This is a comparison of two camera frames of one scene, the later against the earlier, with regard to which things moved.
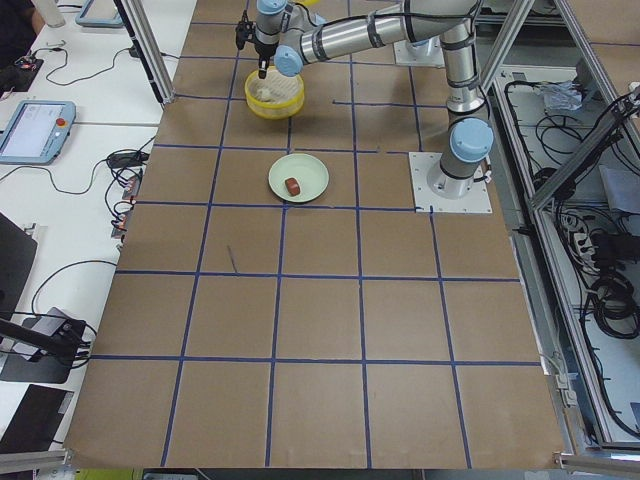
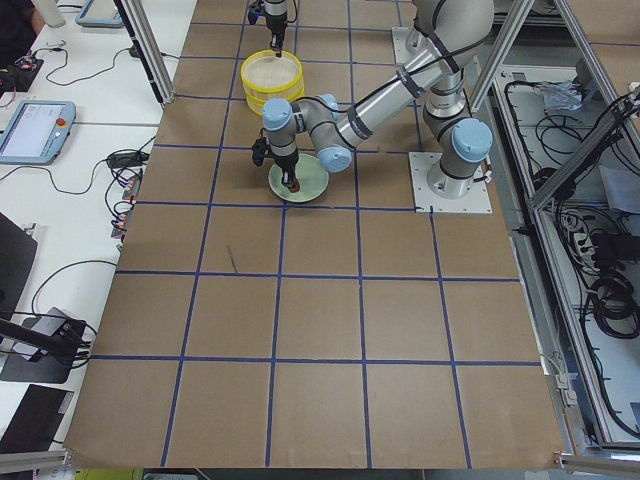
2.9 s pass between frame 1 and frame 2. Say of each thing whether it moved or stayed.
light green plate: stayed
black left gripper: moved
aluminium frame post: stayed
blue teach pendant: stayed
